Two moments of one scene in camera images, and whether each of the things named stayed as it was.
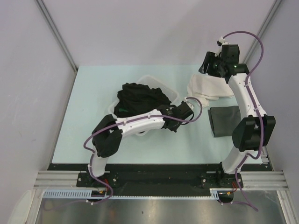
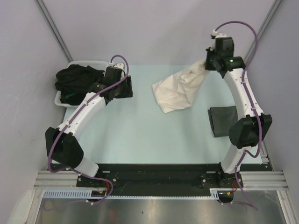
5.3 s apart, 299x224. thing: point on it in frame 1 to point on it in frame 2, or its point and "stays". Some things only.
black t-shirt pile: (135, 99) to (73, 81)
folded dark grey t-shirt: (224, 119) stays
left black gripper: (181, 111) to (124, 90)
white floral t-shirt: (204, 87) to (175, 92)
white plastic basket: (148, 80) to (100, 65)
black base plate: (160, 179) stays
